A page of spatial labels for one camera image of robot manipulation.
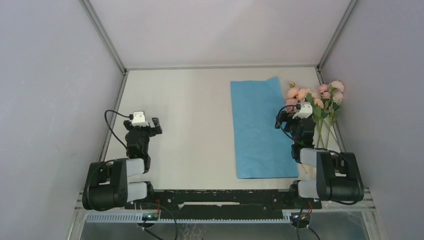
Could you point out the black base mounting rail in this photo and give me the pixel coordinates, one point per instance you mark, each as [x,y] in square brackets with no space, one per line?
[222,203]

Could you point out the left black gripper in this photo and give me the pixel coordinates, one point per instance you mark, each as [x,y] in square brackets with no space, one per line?
[153,131]

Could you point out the white cable duct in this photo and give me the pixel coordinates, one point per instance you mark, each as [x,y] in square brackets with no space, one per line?
[131,217]

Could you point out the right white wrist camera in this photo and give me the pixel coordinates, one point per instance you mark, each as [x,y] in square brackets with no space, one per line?
[304,110]

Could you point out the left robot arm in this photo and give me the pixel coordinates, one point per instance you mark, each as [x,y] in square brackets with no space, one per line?
[107,185]

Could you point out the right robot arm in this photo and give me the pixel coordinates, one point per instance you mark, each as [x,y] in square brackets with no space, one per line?
[337,178]

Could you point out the pale pink fake flower stem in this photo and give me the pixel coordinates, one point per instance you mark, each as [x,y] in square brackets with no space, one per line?
[332,94]

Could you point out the cream ribbon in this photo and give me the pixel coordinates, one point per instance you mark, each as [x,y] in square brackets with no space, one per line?
[305,170]

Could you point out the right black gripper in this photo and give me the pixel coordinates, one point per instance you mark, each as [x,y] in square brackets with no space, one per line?
[286,116]

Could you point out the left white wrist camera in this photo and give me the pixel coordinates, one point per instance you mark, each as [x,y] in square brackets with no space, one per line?
[139,119]

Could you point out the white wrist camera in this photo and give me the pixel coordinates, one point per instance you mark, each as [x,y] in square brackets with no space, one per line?
[304,110]
[139,119]

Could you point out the blue wrapping paper sheet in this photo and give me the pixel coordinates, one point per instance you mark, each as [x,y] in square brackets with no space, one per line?
[261,150]

